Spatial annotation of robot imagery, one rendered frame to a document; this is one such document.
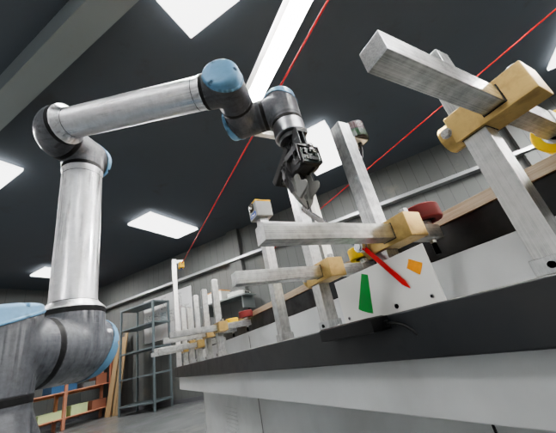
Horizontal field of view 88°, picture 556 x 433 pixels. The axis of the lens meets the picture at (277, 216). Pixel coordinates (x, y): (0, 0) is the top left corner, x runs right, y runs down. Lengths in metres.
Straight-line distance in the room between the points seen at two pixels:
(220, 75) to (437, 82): 0.50
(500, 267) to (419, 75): 0.48
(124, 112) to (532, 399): 0.98
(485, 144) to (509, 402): 0.37
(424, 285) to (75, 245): 0.86
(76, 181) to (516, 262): 1.14
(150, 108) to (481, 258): 0.86
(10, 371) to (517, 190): 0.88
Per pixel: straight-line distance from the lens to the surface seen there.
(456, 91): 0.45
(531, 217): 0.50
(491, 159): 0.53
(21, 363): 0.77
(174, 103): 0.83
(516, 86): 0.53
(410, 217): 0.60
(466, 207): 0.77
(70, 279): 0.93
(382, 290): 0.63
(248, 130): 0.87
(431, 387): 0.65
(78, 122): 0.98
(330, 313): 0.80
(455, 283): 0.80
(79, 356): 0.86
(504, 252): 0.75
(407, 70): 0.38
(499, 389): 0.59
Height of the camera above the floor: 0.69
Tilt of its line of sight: 24 degrees up
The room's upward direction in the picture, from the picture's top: 12 degrees counter-clockwise
